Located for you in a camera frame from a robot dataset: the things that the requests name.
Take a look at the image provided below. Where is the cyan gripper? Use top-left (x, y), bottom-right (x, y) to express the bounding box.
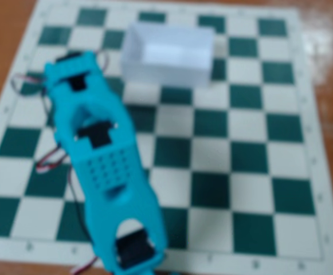
top-left (54, 50), bottom-right (83, 63)

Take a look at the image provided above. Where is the white rectangular open box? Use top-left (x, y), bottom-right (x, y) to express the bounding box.
top-left (120, 22), bottom-right (216, 90)

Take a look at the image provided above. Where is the green and cream chessboard mat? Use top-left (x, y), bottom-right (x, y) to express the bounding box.
top-left (0, 0), bottom-right (333, 275)

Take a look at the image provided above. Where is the red white black looped cable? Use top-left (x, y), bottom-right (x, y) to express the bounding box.
top-left (96, 50), bottom-right (110, 76)

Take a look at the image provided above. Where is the thin red white wrist cable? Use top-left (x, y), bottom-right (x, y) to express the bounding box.
top-left (10, 73), bottom-right (49, 97)

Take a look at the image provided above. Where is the red white black cable bundle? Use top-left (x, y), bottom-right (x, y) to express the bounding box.
top-left (35, 145), bottom-right (99, 274)

